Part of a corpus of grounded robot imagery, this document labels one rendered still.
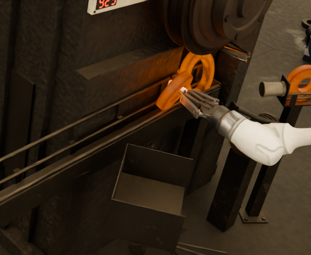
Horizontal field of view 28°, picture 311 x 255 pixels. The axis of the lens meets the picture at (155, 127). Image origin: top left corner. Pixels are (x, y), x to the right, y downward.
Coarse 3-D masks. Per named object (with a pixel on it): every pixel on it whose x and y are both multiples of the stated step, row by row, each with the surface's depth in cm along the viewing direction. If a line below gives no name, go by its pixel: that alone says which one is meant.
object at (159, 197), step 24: (120, 168) 180; (144, 168) 194; (168, 168) 193; (120, 192) 190; (144, 192) 191; (168, 192) 193; (120, 216) 172; (144, 216) 170; (168, 216) 169; (144, 240) 175; (168, 240) 174
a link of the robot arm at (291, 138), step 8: (272, 128) 207; (280, 128) 208; (288, 128) 208; (296, 128) 209; (280, 136) 206; (288, 136) 206; (296, 136) 206; (304, 136) 205; (288, 144) 207; (296, 144) 207; (304, 144) 206; (288, 152) 208
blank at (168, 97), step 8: (184, 72) 209; (176, 80) 206; (184, 80) 206; (168, 88) 205; (176, 88) 205; (160, 96) 207; (168, 96) 206; (176, 96) 216; (160, 104) 209; (168, 104) 212
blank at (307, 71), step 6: (300, 66) 244; (306, 66) 243; (294, 72) 243; (300, 72) 242; (306, 72) 243; (288, 78) 245; (294, 78) 243; (300, 78) 244; (294, 84) 245; (294, 90) 247; (300, 90) 249; (306, 90) 249; (300, 96) 250
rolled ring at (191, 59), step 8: (192, 56) 219; (200, 56) 222; (208, 56) 226; (184, 64) 219; (192, 64) 219; (208, 64) 228; (208, 72) 230; (200, 80) 232; (208, 80) 230; (200, 88) 229; (208, 88) 231
